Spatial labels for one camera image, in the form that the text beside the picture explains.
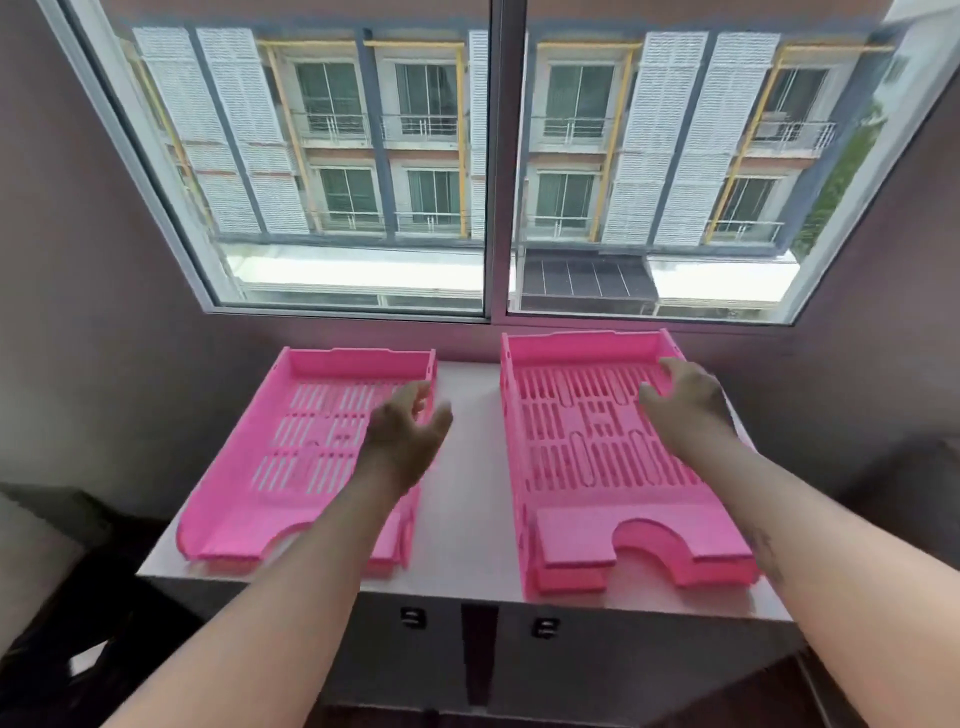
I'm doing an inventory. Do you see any person's left forearm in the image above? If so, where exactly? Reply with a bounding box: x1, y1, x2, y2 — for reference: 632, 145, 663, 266
101, 468, 421, 728

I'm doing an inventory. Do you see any person's left hand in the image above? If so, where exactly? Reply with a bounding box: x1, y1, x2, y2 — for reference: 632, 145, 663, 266
358, 380, 455, 498

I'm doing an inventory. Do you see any person's right forearm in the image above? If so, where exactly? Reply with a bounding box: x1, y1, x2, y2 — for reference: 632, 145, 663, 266
667, 427, 960, 728

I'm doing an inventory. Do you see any pink plastic paper tray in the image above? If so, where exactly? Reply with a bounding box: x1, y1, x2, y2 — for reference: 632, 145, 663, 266
500, 328, 759, 568
176, 345, 438, 577
501, 375, 762, 599

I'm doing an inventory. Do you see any apartment building outside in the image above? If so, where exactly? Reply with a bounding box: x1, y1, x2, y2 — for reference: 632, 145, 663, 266
105, 15, 912, 320

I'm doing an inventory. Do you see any grey window frame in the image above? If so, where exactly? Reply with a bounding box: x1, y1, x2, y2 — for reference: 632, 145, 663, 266
36, 0, 960, 336

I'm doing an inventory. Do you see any person's right hand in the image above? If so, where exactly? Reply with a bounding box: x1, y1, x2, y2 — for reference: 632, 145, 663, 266
636, 357, 738, 460

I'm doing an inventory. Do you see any white cabinet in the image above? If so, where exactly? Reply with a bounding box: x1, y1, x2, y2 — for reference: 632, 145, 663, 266
136, 360, 807, 728

